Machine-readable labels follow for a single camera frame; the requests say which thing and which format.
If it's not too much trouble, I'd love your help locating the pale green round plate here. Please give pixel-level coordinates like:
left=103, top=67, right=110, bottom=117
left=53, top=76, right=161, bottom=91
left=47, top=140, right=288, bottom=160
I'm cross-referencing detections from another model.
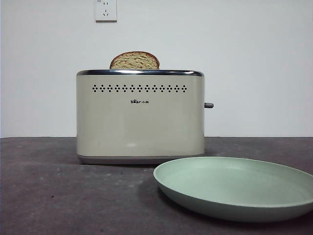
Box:
left=153, top=156, right=313, bottom=223

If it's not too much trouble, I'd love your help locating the cream toaster with chrome top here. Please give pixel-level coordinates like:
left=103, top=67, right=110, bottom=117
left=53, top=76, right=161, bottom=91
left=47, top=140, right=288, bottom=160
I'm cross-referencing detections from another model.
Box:
left=75, top=69, right=214, bottom=165

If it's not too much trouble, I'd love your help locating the white wall power socket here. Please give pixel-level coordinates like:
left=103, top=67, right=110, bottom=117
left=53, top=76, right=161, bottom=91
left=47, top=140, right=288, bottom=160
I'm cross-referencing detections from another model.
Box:
left=94, top=0, right=117, bottom=24

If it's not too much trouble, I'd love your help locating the large toasted bread slice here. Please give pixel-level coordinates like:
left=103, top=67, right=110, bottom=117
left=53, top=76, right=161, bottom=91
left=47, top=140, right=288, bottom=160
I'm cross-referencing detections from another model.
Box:
left=109, top=51, right=161, bottom=70

